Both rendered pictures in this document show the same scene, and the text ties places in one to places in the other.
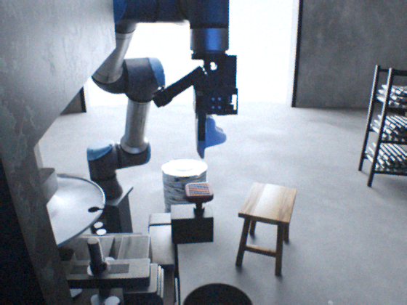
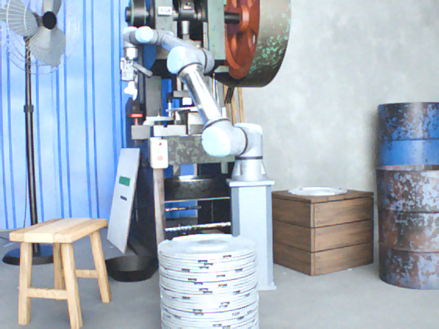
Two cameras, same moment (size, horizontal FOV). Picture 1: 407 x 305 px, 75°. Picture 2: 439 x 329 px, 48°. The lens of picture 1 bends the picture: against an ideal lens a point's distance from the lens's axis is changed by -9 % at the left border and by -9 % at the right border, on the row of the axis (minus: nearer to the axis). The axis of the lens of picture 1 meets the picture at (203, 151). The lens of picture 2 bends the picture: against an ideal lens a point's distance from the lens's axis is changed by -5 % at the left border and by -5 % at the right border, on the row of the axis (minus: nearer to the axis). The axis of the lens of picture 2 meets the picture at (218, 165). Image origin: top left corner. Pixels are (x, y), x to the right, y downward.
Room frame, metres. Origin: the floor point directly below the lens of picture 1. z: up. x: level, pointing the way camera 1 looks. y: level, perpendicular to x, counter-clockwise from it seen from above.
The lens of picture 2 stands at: (3.16, -0.18, 0.62)
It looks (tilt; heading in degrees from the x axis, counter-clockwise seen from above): 3 degrees down; 167
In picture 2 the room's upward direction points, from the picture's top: 2 degrees counter-clockwise
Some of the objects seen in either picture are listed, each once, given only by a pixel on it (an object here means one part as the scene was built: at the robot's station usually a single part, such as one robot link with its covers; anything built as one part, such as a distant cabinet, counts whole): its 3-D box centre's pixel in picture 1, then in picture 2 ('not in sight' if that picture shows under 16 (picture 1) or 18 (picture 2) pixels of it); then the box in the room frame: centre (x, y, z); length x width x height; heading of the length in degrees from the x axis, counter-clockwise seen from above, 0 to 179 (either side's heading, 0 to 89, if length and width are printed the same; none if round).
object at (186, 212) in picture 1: (191, 241); (140, 142); (0.56, 0.03, 0.62); 0.10 x 0.06 x 0.20; 96
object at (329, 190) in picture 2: not in sight; (317, 191); (0.85, 0.85, 0.35); 0.29 x 0.29 x 0.01
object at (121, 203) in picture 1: (113, 234); (251, 233); (1.10, 0.43, 0.23); 0.19 x 0.19 x 0.45; 80
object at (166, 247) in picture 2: (184, 166); (207, 244); (1.70, 0.12, 0.32); 0.29 x 0.29 x 0.01
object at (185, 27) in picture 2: not in sight; (184, 26); (0.30, 0.31, 1.27); 0.21 x 0.12 x 0.34; 6
